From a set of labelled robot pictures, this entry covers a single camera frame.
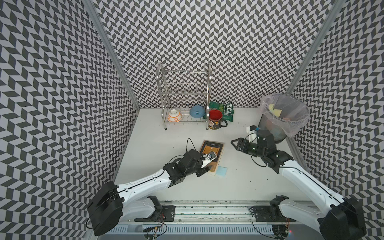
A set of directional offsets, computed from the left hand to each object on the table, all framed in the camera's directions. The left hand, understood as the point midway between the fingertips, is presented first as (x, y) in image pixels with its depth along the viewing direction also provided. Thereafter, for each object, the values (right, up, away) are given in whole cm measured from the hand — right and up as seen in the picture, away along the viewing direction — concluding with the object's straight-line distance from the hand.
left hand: (206, 160), depth 80 cm
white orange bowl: (-21, +25, +22) cm, 39 cm away
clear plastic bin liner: (+46, +35, +11) cm, 59 cm away
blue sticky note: (+9, -8, +6) cm, 14 cm away
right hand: (+15, +8, 0) cm, 17 cm away
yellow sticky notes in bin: (+47, +27, +17) cm, 56 cm away
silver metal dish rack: (-15, +41, +35) cm, 57 cm away
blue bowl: (-5, +28, +27) cm, 39 cm away
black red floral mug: (+7, +24, +23) cm, 34 cm away
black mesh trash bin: (+42, +19, -1) cm, 46 cm away
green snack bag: (+18, +30, +36) cm, 50 cm away
